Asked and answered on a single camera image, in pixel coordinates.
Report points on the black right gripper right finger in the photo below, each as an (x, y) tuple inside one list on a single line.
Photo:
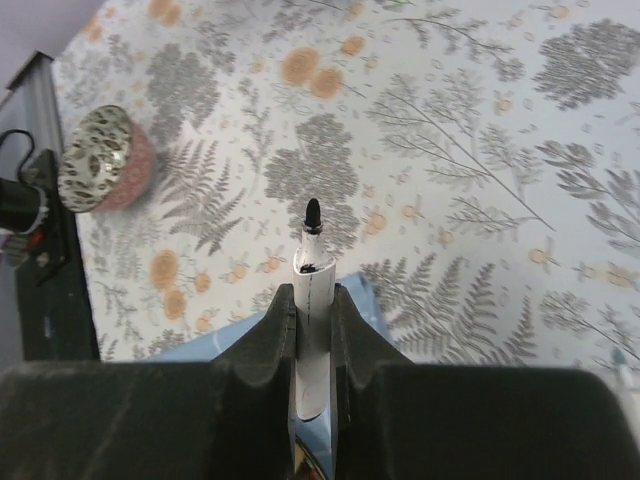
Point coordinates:
[(395, 419)]

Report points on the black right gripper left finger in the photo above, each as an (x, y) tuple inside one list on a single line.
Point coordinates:
[(228, 418)]

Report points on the black white marker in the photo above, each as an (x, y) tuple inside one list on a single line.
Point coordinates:
[(314, 275)]

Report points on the floral patterned table mat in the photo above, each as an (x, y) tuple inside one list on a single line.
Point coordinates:
[(478, 161)]

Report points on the leaf patterned bowl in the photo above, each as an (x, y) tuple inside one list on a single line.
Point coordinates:
[(107, 164)]

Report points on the aluminium frame rail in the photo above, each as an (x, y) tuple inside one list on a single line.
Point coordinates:
[(32, 106)]

